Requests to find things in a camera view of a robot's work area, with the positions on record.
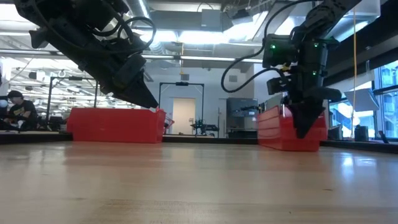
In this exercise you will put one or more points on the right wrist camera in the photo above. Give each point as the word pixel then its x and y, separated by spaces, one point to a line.
pixel 276 86

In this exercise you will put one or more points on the cream door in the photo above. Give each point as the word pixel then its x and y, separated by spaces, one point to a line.
pixel 183 115

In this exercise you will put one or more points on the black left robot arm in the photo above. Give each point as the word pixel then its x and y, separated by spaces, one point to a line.
pixel 56 18

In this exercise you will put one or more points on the silver ventilation duct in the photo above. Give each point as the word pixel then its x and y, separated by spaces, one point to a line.
pixel 140 7

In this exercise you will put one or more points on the person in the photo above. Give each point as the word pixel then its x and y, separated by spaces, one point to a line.
pixel 23 112

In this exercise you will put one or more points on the black metal stand frame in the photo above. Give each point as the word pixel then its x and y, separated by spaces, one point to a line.
pixel 182 83
pixel 49 99

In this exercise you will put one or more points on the white ceiling air unit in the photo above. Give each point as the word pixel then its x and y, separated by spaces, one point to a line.
pixel 370 9

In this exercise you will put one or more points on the long ceiling light tube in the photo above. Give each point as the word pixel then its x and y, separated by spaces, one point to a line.
pixel 202 58

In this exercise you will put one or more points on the white angled board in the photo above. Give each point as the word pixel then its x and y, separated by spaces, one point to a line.
pixel 363 99

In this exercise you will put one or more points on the metal shelf rack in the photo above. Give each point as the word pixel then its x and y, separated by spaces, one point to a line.
pixel 275 101

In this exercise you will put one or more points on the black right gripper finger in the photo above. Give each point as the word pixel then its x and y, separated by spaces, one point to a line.
pixel 306 119

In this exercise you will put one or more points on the red plastic bin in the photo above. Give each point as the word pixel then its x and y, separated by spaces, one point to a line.
pixel 280 133
pixel 115 127

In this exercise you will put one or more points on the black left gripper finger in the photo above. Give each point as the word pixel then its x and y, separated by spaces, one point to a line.
pixel 136 93

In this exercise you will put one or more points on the black cabinet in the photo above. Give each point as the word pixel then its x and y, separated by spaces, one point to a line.
pixel 242 109

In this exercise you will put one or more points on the small black background robot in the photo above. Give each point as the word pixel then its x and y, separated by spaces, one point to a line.
pixel 205 127

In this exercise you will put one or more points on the grey ceiling box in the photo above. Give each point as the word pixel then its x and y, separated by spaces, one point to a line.
pixel 211 20

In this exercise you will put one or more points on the small black box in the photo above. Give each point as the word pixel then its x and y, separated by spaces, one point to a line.
pixel 361 133

